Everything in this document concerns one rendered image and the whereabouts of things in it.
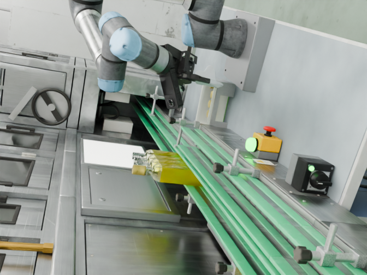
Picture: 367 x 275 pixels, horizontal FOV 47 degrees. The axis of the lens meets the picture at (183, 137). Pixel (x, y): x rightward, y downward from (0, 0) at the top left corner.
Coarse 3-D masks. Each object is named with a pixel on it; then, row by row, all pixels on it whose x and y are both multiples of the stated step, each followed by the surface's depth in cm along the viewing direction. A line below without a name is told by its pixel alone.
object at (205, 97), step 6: (204, 90) 191; (210, 90) 191; (204, 96) 192; (204, 102) 192; (198, 108) 192; (204, 108) 193; (210, 108) 177; (198, 114) 193; (204, 114) 194; (210, 114) 177; (198, 120) 194; (204, 120) 194
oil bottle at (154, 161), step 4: (152, 160) 155; (156, 160) 155; (160, 160) 155; (164, 160) 157; (168, 160) 158; (172, 160) 159; (152, 164) 153; (176, 164) 155; (180, 164) 156; (184, 164) 157
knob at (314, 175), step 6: (312, 174) 104; (318, 174) 103; (324, 174) 103; (312, 180) 103; (318, 180) 102; (324, 180) 103; (312, 186) 104; (318, 186) 103; (324, 186) 104; (330, 186) 103
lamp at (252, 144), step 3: (249, 138) 134; (252, 138) 133; (255, 138) 134; (246, 141) 134; (249, 141) 133; (252, 141) 132; (255, 141) 132; (246, 144) 134; (249, 144) 132; (252, 144) 132; (255, 144) 132; (246, 147) 134; (249, 147) 132; (252, 147) 132; (255, 147) 132; (249, 150) 133; (252, 150) 133; (255, 150) 133
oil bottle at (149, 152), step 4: (148, 152) 165; (152, 152) 165; (156, 152) 166; (160, 152) 167; (164, 152) 168; (168, 152) 169; (172, 152) 170; (148, 156) 164; (172, 156) 166; (176, 156) 167
